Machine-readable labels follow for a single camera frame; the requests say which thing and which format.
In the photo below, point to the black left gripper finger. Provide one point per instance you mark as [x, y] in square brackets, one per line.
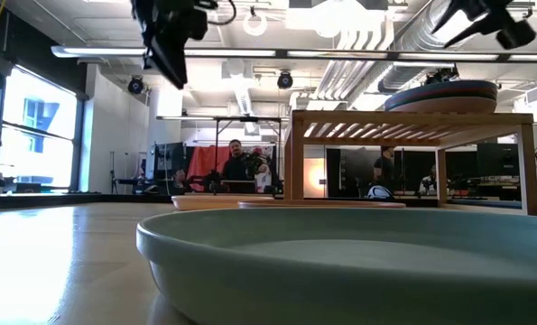
[171, 63]

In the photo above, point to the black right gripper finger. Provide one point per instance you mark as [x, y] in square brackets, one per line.
[460, 11]
[478, 31]

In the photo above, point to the blue plate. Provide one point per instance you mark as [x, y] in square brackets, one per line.
[439, 86]

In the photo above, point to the dark plate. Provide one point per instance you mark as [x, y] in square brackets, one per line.
[441, 106]

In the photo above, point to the pale pinkish beige plate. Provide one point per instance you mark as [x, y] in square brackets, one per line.
[214, 203]

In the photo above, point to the terracotta pink plate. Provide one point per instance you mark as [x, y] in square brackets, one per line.
[322, 204]

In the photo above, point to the pale green plate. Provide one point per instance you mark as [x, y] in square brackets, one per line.
[340, 271]

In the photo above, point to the wooden slatted shelf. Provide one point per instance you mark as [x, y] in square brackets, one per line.
[408, 119]

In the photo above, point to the long white light strip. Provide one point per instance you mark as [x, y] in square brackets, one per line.
[534, 58]
[96, 51]
[448, 56]
[336, 54]

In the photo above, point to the black round ceiling speaker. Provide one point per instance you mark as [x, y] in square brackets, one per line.
[136, 85]
[284, 80]

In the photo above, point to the black monitor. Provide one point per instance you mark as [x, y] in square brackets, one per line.
[169, 160]

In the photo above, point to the red curtain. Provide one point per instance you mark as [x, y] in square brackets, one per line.
[205, 164]

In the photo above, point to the person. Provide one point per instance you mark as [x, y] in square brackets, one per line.
[178, 180]
[384, 167]
[238, 167]
[428, 180]

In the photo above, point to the large window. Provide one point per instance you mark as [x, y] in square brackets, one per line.
[38, 131]

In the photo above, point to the silver ventilation duct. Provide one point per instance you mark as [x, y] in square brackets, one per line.
[412, 45]

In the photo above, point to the black table edge rail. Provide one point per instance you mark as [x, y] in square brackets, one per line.
[92, 199]

